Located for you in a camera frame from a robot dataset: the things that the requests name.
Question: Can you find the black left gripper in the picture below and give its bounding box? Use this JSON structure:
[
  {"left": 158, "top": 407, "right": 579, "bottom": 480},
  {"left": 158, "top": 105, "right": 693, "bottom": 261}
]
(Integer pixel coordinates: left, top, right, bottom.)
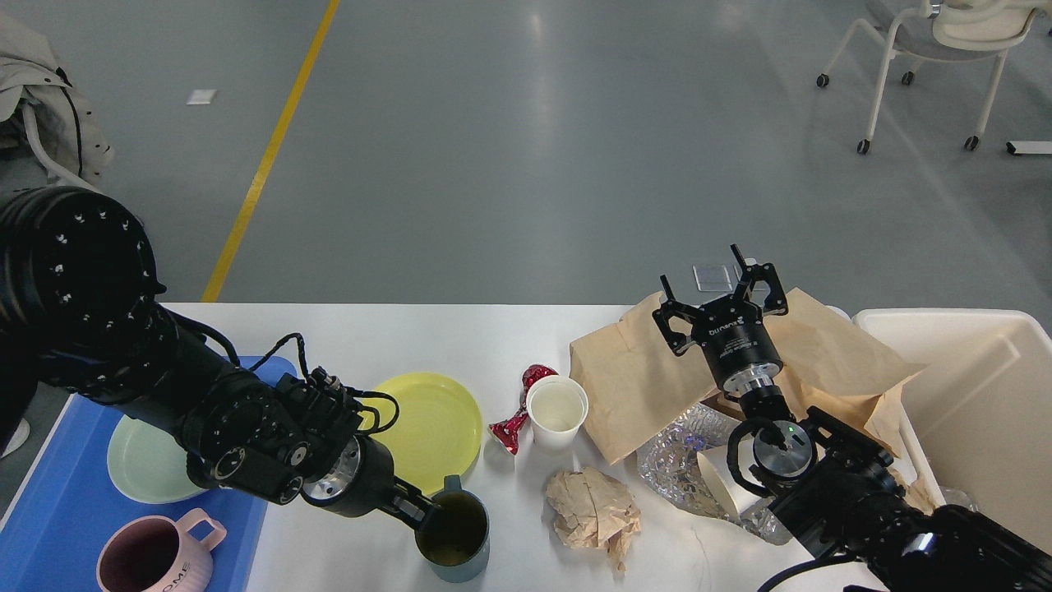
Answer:
[{"left": 301, "top": 436, "right": 436, "bottom": 530}]

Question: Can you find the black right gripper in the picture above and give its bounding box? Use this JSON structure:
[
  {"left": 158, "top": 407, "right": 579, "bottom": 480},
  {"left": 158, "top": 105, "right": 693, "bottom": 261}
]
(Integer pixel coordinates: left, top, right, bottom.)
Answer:
[{"left": 653, "top": 244, "right": 790, "bottom": 392}]

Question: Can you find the yellow plastic plate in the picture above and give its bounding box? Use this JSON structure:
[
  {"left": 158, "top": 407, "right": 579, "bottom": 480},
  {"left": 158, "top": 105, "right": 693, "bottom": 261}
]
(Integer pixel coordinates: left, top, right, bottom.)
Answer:
[{"left": 372, "top": 372, "right": 483, "bottom": 496}]

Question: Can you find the dark teal mug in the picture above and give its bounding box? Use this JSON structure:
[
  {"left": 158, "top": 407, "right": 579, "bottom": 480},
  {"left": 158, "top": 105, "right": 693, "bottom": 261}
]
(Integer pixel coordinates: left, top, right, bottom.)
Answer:
[{"left": 414, "top": 474, "right": 490, "bottom": 581}]

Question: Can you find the brown paper bag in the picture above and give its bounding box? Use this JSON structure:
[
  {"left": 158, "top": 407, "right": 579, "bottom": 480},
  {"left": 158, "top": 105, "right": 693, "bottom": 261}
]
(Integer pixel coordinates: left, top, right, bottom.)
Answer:
[
  {"left": 569, "top": 293, "right": 720, "bottom": 465},
  {"left": 765, "top": 288, "right": 924, "bottom": 457}
]

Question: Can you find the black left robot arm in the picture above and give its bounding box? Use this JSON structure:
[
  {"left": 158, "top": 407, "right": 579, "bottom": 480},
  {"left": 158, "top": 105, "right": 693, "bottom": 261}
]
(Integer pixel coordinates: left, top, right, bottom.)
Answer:
[{"left": 1, "top": 185, "right": 436, "bottom": 530}]

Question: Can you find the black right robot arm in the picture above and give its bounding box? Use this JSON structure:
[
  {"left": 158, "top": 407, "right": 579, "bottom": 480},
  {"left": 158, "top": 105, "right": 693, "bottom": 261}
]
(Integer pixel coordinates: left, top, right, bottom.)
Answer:
[{"left": 653, "top": 247, "right": 1051, "bottom": 591}]

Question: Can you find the red crumpled foil wrapper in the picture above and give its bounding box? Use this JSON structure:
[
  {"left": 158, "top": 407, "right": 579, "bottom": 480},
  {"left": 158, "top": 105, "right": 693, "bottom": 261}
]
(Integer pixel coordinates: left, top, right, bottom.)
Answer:
[{"left": 486, "top": 364, "right": 557, "bottom": 457}]

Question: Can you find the lying white paper cup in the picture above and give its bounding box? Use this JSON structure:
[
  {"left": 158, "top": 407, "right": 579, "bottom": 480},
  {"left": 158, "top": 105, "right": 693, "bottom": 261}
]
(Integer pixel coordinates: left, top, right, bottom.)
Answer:
[{"left": 696, "top": 445, "right": 762, "bottom": 520}]

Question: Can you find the silver foil bag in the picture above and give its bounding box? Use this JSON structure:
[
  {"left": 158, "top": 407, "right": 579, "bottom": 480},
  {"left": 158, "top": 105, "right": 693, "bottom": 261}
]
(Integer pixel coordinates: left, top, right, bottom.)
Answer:
[{"left": 636, "top": 402, "right": 792, "bottom": 546}]

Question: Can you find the upright white paper cup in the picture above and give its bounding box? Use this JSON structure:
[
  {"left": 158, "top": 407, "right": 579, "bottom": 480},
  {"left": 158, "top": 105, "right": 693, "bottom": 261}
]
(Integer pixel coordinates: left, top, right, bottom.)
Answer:
[{"left": 526, "top": 375, "right": 589, "bottom": 453}]

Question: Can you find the crumpled brown paper ball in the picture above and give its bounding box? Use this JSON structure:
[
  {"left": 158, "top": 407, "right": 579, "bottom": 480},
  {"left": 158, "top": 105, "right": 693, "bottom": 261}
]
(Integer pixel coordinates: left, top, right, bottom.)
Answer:
[{"left": 544, "top": 467, "right": 642, "bottom": 573}]

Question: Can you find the pale green plate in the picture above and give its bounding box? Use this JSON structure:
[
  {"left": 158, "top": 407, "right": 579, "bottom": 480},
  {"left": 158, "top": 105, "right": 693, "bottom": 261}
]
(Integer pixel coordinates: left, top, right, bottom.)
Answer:
[{"left": 106, "top": 417, "right": 205, "bottom": 505}]

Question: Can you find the pink mug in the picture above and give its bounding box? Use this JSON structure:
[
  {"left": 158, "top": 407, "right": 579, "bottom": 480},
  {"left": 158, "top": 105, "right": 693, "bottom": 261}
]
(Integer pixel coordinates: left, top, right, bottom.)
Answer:
[{"left": 95, "top": 508, "right": 227, "bottom": 591}]

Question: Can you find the white plastic bin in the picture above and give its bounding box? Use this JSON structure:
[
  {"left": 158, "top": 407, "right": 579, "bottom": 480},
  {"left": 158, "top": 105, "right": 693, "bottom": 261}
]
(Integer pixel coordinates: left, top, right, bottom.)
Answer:
[{"left": 854, "top": 308, "right": 1051, "bottom": 552}]

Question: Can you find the blue plastic tray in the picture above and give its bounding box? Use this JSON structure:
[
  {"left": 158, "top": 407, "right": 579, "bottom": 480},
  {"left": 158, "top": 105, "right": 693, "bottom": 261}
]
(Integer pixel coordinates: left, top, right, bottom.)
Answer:
[{"left": 1, "top": 395, "right": 268, "bottom": 591}]

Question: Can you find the white shoe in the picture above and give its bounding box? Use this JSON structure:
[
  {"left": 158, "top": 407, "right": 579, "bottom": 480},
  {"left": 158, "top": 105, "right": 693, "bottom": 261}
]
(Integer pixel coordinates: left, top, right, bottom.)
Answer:
[{"left": 2, "top": 419, "right": 31, "bottom": 458}]

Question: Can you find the white chair right background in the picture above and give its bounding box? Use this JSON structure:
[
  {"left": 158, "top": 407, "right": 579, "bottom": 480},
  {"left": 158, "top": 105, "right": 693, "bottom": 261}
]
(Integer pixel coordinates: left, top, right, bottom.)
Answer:
[{"left": 815, "top": 1, "right": 1050, "bottom": 155}]

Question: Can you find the white chair background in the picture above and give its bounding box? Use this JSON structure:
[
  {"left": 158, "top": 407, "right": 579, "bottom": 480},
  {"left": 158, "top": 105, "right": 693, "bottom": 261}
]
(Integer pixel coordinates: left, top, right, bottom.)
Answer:
[
  {"left": 21, "top": 104, "right": 99, "bottom": 192},
  {"left": 815, "top": 1, "right": 1050, "bottom": 155}
]

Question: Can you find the white chair left background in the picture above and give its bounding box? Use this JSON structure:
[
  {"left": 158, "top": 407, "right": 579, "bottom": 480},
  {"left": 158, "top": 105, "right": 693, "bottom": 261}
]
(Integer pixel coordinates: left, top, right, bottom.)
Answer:
[{"left": 21, "top": 104, "right": 99, "bottom": 192}]

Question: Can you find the beige jacket on chair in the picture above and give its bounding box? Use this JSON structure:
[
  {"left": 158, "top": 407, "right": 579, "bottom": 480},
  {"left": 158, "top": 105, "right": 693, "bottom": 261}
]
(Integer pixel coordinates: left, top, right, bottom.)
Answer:
[{"left": 1, "top": 12, "right": 115, "bottom": 184}]

